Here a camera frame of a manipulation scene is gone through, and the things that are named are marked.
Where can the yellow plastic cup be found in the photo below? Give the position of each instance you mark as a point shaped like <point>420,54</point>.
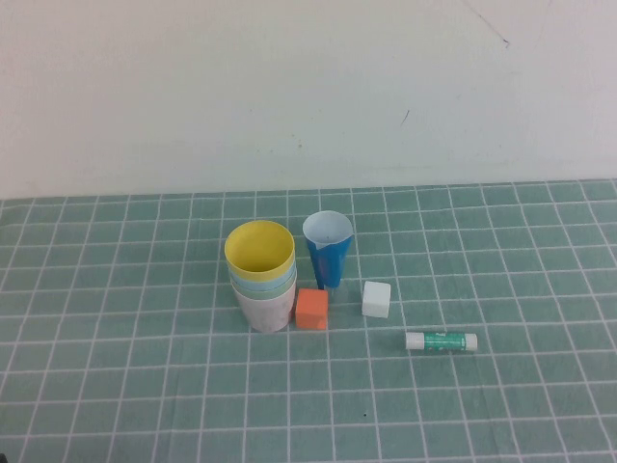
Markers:
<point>260,241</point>

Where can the light blue plastic cup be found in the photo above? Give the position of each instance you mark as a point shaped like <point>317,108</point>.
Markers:
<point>240,280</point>

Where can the green plastic cup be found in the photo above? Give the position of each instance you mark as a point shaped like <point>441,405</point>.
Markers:
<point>248,293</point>

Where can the blue paper cone cup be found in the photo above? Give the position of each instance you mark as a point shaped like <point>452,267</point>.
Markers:
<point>329,265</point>

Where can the orange cube block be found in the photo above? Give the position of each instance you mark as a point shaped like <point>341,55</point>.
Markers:
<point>311,309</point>

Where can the pink plastic cup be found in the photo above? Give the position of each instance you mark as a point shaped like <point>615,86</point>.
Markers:
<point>265,316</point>

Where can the white cube block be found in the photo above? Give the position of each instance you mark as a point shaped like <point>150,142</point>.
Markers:
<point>376,299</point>

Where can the green white glue stick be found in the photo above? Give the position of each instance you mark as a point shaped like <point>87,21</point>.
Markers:
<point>441,341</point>

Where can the green checked tablecloth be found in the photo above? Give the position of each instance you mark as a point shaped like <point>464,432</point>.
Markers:
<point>144,386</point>

